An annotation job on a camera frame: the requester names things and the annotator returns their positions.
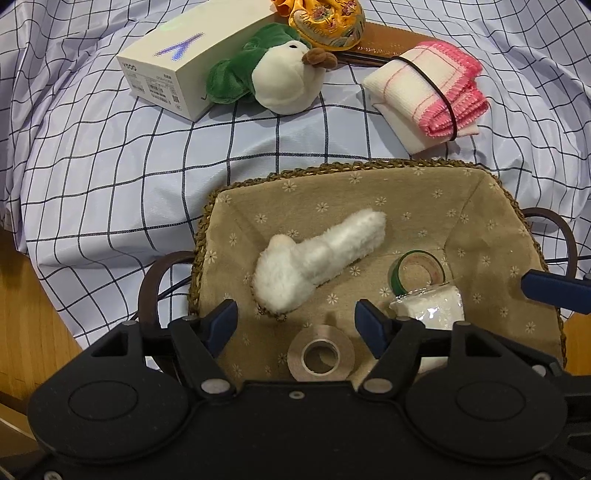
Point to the beige tape roll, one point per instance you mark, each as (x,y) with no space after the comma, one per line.
(295,355)

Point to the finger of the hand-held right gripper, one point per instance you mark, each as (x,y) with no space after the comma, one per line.
(549,285)
(554,364)

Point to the white plastic packet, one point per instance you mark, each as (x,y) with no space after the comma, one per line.
(434,304)

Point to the white fluffy plush toy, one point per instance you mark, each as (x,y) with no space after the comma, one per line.
(295,267)

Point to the woven basket with beige liner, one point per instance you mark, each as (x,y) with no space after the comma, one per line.
(351,203)

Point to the green white plush bird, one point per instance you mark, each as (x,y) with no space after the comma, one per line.
(281,78)

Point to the pink white towel bundle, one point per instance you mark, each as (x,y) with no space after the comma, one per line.
(406,87)

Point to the brown leather case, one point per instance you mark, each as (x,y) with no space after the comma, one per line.
(388,41)

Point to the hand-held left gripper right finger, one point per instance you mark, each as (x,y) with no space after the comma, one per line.
(369,327)

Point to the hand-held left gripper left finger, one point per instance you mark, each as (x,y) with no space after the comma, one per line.
(221,325)

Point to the checkered white cloth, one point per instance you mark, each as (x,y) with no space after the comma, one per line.
(115,161)

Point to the white cardboard box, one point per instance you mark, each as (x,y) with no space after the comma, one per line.
(152,83)

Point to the green tape roll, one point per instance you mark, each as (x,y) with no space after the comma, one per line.
(395,277)

